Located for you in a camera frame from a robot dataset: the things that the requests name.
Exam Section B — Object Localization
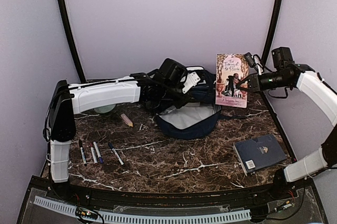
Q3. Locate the pink Shrew paperback book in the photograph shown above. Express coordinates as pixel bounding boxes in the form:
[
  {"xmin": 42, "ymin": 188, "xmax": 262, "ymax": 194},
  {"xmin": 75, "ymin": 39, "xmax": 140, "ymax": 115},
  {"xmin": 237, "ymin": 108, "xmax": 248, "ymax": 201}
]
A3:
[{"xmin": 215, "ymin": 54, "xmax": 249, "ymax": 108}]

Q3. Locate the celadon bowl front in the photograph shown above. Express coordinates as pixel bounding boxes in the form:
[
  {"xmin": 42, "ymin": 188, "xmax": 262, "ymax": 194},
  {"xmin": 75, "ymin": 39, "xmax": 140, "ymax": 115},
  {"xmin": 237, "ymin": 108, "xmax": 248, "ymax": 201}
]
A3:
[{"xmin": 94, "ymin": 105, "xmax": 116, "ymax": 115}]

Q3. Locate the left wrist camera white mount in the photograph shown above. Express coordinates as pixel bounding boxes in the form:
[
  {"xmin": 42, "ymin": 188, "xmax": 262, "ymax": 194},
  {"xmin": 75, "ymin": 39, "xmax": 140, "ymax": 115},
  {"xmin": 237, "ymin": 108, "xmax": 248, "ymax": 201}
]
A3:
[{"xmin": 181, "ymin": 72, "xmax": 201, "ymax": 94}]

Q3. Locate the blue cap marker pen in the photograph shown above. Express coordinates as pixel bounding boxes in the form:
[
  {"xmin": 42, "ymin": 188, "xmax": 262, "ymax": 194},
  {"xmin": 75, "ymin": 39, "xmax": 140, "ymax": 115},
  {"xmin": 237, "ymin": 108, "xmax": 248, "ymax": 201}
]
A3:
[{"xmin": 108, "ymin": 142, "xmax": 124, "ymax": 166}]

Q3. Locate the black right frame post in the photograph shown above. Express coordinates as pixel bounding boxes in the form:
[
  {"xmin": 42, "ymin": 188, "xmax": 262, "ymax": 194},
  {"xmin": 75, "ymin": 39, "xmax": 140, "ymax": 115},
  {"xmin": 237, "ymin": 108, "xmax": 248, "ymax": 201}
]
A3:
[{"xmin": 261, "ymin": 0, "xmax": 282, "ymax": 64}]

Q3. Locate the navy blue student backpack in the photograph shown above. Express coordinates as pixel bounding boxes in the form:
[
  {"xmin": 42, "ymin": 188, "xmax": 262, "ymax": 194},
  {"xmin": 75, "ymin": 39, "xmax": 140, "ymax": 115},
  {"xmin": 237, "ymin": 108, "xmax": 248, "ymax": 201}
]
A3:
[{"xmin": 145, "ymin": 66, "xmax": 222, "ymax": 140}]

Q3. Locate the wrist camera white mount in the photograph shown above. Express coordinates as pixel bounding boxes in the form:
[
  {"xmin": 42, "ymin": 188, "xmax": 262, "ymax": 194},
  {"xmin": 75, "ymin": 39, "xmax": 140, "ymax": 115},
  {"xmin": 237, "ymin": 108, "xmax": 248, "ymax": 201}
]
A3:
[
  {"xmin": 244, "ymin": 52, "xmax": 264, "ymax": 75},
  {"xmin": 181, "ymin": 72, "xmax": 201, "ymax": 94}
]

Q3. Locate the black left frame post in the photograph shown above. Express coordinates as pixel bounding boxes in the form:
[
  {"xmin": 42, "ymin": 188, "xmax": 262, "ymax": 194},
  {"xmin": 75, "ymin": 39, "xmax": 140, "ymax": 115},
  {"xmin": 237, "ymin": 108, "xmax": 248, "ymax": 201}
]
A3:
[{"xmin": 57, "ymin": 0, "xmax": 86, "ymax": 84}]

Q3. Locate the dark blue hardcover book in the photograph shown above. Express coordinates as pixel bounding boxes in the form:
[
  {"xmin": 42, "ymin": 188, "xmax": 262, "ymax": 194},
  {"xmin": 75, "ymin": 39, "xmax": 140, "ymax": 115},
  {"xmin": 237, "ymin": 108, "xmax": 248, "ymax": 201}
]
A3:
[{"xmin": 233, "ymin": 134, "xmax": 287, "ymax": 176}]

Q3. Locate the small circuit board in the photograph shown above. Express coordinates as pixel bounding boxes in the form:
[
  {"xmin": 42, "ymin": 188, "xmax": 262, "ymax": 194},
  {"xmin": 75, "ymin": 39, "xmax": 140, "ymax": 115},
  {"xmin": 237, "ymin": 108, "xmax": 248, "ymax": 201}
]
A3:
[{"xmin": 75, "ymin": 207, "xmax": 98, "ymax": 221}]

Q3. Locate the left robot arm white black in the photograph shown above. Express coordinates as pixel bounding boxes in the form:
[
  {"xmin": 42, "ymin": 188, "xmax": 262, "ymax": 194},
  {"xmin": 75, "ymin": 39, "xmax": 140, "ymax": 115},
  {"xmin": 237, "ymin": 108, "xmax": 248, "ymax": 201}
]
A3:
[{"xmin": 43, "ymin": 58, "xmax": 200, "ymax": 201}]

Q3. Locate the grey slotted cable duct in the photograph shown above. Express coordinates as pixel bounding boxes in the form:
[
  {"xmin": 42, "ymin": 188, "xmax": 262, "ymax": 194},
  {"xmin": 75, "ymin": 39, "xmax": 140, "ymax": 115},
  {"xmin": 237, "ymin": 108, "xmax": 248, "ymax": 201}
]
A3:
[{"xmin": 33, "ymin": 196, "xmax": 252, "ymax": 223}]

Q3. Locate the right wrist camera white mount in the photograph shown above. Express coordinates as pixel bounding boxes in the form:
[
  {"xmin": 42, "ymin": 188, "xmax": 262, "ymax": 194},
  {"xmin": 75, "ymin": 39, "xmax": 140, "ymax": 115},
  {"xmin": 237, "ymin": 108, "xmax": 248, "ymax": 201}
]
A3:
[{"xmin": 244, "ymin": 52, "xmax": 264, "ymax": 75}]

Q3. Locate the black marker pen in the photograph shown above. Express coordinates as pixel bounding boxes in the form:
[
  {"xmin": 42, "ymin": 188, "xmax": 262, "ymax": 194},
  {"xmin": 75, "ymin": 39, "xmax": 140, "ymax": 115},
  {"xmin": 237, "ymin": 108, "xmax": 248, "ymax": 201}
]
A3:
[{"xmin": 78, "ymin": 140, "xmax": 87, "ymax": 167}]

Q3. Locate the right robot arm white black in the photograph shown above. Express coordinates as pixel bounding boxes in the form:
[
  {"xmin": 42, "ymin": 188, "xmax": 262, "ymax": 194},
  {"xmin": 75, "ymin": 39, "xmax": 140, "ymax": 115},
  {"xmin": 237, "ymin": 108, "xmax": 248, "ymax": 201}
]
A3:
[{"xmin": 236, "ymin": 47, "xmax": 336, "ymax": 200}]

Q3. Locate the purple tip white marker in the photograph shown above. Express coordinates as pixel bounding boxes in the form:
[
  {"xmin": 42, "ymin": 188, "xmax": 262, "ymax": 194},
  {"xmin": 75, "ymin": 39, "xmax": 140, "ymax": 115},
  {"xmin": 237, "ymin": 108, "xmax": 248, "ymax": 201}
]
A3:
[{"xmin": 93, "ymin": 141, "xmax": 104, "ymax": 164}]

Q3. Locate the red cap marker pen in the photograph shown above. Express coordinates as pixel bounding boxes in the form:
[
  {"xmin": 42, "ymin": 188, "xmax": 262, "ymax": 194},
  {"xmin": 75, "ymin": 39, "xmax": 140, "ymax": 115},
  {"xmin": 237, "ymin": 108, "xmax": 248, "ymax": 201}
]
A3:
[{"xmin": 90, "ymin": 142, "xmax": 98, "ymax": 164}]

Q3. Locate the black frame post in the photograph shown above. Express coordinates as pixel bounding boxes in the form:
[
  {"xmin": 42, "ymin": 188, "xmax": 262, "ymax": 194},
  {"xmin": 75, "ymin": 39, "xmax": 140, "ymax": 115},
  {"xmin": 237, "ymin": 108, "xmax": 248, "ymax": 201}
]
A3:
[
  {"xmin": 261, "ymin": 0, "xmax": 282, "ymax": 64},
  {"xmin": 57, "ymin": 0, "xmax": 86, "ymax": 84}
]

